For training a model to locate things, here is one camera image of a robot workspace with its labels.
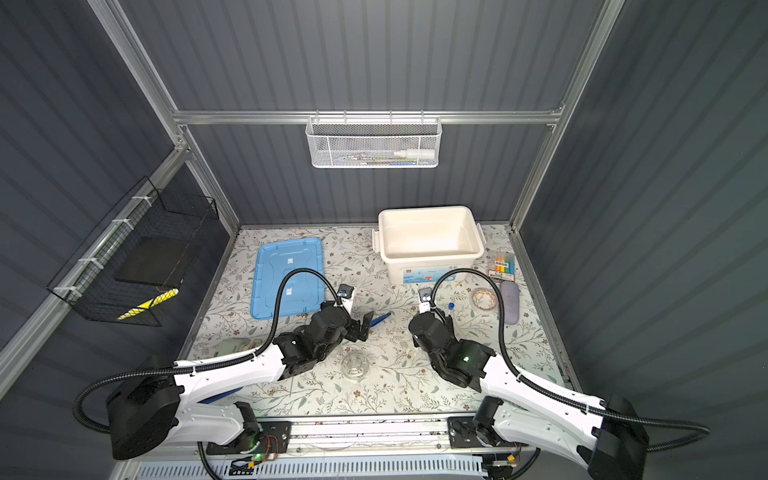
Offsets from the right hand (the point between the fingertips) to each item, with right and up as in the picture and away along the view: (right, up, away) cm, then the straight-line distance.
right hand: (427, 314), depth 79 cm
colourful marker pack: (+31, +11, +27) cm, 43 cm away
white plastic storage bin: (+1, +20, +37) cm, 42 cm away
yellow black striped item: (-64, +5, -13) cm, 66 cm away
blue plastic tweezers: (-13, -5, +15) cm, 20 cm away
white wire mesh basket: (-17, +63, +45) cm, 79 cm away
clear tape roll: (+22, +1, +20) cm, 30 cm away
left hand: (-18, +1, +3) cm, 19 cm away
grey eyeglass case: (+30, +4, +20) cm, 37 cm away
